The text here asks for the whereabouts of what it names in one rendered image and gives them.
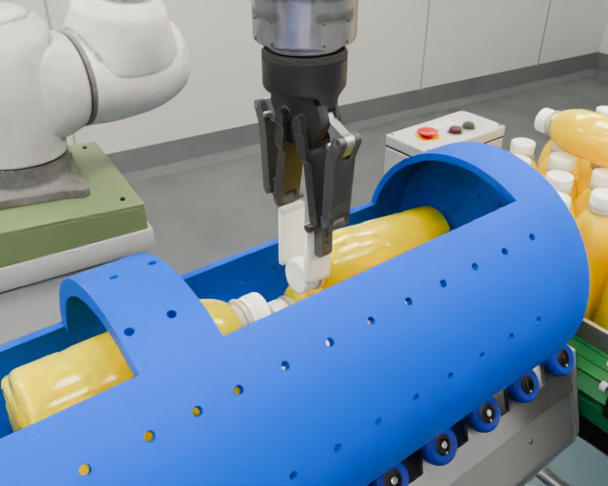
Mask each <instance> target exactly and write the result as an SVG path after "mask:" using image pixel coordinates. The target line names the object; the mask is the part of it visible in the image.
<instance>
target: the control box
mask: <svg viewBox="0 0 608 486"><path fill-rule="evenodd" d="M451 120H452V121H451ZM466 121H471V122H473V123H474V124H475V128H473V129H466V128H463V127H462V124H463V123H464V122H466ZM439 123H440V124H439ZM443 123H444V125H443ZM438 124H439V125H440V126H439V125H438ZM452 125H458V126H460V127H461V133H458V134H455V133H451V132H449V128H450V126H452ZM425 126H427V127H432V126H433V128H435V129H437V130H438V135H436V136H433V137H432V138H429V139H427V138H423V137H422V135H419V134H418V133H417V129H419V128H421V127H425ZM437 126H438V127H437ZM504 132H505V126H504V125H502V124H500V123H498V122H495V121H490V120H487V119H485V118H482V117H479V116H476V115H474V114H471V113H468V112H465V111H459V112H456V113H453V114H451V115H448V116H445V117H442V118H438V119H435V120H432V121H427V122H424V123H421V124H417V125H414V126H411V127H408V128H405V129H403V130H400V131H396V132H393V133H390V134H387V135H386V150H385V164H384V174H386V173H387V172H388V171H389V170H390V169H391V168H392V167H393V166H395V165H396V164H397V163H399V162H401V161H402V160H403V159H405V158H408V157H411V156H413V155H416V154H419V153H422V152H425V151H428V150H430V149H435V148H438V147H441V146H444V145H447V144H450V143H457V142H477V143H484V144H488V145H492V146H494V147H497V148H501V146H502V141H503V138H502V137H503V135H504Z"/></svg>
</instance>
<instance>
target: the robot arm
mask: <svg viewBox="0 0 608 486"><path fill-rule="evenodd" d="M251 13H252V35H253V38H254V40H255V41H256V42H257V43H259V44H261V45H263V48H262V78H263V87H264V88H265V89H266V90H267V91H268V92H269V93H271V96H268V97H263V98H259V99H256V100H255V101H254V107H255V111H256V115H257V118H258V122H259V131H260V144H261V157H262V170H263V189H264V192H265V193H266V194H270V193H271V194H272V195H273V201H274V202H275V204H276V205H277V216H278V217H277V219H278V229H279V263H280V264H281V265H286V264H287V261H288V260H289V259H290V258H292V257H298V256H302V255H303V254H304V284H306V285H309V284H313V283H315V282H317V281H320V280H322V279H324V278H326V277H328V276H330V254H331V253H332V245H333V242H332V241H333V230H335V229H337V228H340V227H342V226H345V225H347V224H348V223H349V215H350V205H351V195H352V185H353V176H354V166H355V156H356V154H357V151H358V149H359V148H360V146H361V143H362V137H361V134H360V133H359V132H358V131H355V132H351V133H349V132H348V131H347V130H346V129H345V128H344V126H343V125H342V124H341V113H340V110H339V105H338V98H339V96H340V94H341V92H342V91H343V89H344V88H345V86H346V77H347V53H348V51H347V48H346V47H345V46H346V45H349V44H350V43H352V42H353V41H354V40H355V38H356V36H357V21H358V0H251ZM190 68H191V59H190V53H189V49H188V45H187V42H186V40H185V38H184V36H183V34H182V33H181V32H180V30H179V29H178V27H177V26H176V25H175V24H174V23H173V22H172V21H170V20H169V18H168V14H167V9H166V7H165V5H164V4H163V2H162V1H161V0H69V10H68V13H67V16H66V19H65V22H64V25H63V30H60V31H50V30H48V27H47V24H46V23H45V21H44V20H43V19H42V18H41V17H39V16H38V15H37V14H36V13H34V12H32V11H31V10H29V9H25V8H23V7H21V6H18V5H17V4H13V3H0V210H2V209H8V208H14V207H20V206H25V205H30V204H36V203H47V202H52V201H58V200H63V199H79V198H84V197H87V196H89V195H90V194H91V191H90V185H89V184H88V183H87V182H86V181H84V180H83V179H82V178H81V177H80V175H79V173H78V172H77V170H76V168H75V166H74V164H73V162H72V161H73V158H72V152H71V151H69V149H68V144H67V137H68V136H70V135H72V134H73V133H75V132H76V131H78V130H79V129H80V128H82V127H83V126H88V125H93V124H101V123H107V122H115V121H119V120H123V119H127V118H130V117H134V116H137V115H140V114H144V113H146V112H149V111H151V110H153V109H155V108H157V107H159V106H161V105H163V104H165V103H166V102H168V101H170V100H171V99H172V98H173V97H175V96H176V95H177V94H178V93H179V92H180V91H181V90H182V89H183V88H184V86H185V85H186V83H187V80H188V77H189V73H190ZM303 167H304V176H305V184H306V193H307V202H308V210H309V219H310V223H307V224H305V225H304V216H305V203H304V202H303V201H302V200H299V201H295V200H298V199H301V198H303V197H304V196H305V195H303V193H302V192H301V191H300V184H301V177H302V169H303ZM273 177H275V179H274V180H273Z"/></svg>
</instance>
